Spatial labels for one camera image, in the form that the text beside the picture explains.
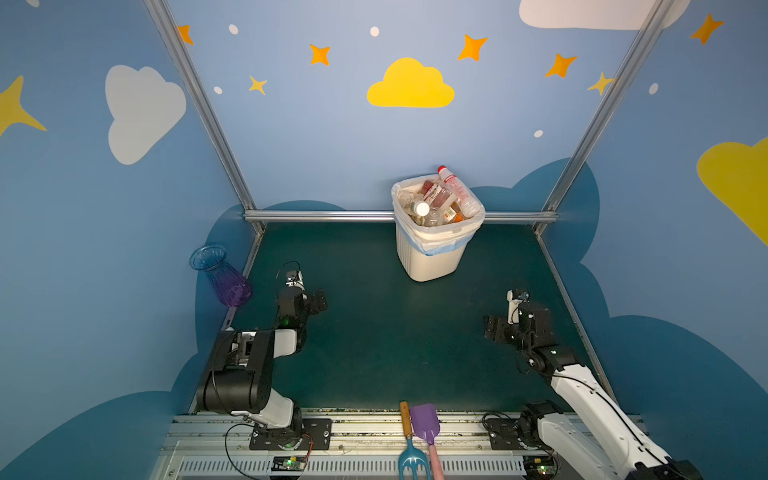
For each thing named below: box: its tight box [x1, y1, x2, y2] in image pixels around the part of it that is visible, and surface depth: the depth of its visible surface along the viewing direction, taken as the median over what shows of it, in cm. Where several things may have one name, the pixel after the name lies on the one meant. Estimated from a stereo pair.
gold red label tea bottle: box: [420, 179, 457, 210], surface depth 92 cm
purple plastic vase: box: [189, 244, 252, 308], surface depth 89 cm
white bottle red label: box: [437, 165, 481, 218], surface depth 90 cm
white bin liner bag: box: [391, 174, 439, 255], surface depth 86 cm
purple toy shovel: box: [410, 403, 444, 480], surface depth 77 cm
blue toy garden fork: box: [398, 400, 430, 480], surface depth 72 cm
